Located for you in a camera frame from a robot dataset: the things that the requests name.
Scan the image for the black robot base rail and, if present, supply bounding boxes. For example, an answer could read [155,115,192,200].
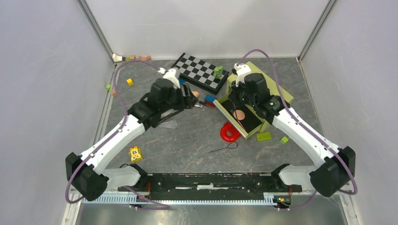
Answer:
[132,172,302,201]

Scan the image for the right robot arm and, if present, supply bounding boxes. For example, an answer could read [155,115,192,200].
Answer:
[228,72,358,197]

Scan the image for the clear plastic wrapper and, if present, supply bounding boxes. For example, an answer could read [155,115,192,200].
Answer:
[158,119,178,129]

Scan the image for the yellow number toy block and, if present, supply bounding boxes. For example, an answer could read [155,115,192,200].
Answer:
[129,146,143,163]

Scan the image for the small wooden cube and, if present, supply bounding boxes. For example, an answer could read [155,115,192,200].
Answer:
[110,89,117,97]

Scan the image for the red toy magnet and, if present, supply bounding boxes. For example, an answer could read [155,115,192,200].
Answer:
[220,122,241,143]

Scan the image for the green toy figure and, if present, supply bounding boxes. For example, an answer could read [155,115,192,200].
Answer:
[213,66,223,79]

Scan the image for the black white chessboard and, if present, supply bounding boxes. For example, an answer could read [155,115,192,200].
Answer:
[172,53,230,95]

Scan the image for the lime green toy brick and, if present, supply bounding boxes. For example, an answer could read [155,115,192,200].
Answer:
[256,132,272,142]

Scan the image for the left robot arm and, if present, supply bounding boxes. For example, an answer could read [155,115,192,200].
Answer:
[65,78,198,203]

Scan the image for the blue red toy brick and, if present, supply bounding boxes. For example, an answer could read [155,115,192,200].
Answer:
[204,95,217,108]

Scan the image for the wooden blocks in corner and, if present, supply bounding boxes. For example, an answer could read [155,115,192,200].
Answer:
[112,53,152,63]

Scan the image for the large black powder brush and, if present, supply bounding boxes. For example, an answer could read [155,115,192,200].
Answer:
[161,110,180,120]

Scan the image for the green drawer cabinet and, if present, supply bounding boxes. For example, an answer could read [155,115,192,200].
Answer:
[213,61,295,140]

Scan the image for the small green block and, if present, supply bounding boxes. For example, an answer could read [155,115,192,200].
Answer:
[280,136,289,144]

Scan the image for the dark red lip gloss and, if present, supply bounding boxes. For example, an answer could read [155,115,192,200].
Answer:
[199,101,217,109]

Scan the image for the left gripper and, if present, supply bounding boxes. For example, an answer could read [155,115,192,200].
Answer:
[160,82,199,113]

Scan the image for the round peach powder puff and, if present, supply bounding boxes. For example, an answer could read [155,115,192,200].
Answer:
[232,110,245,120]

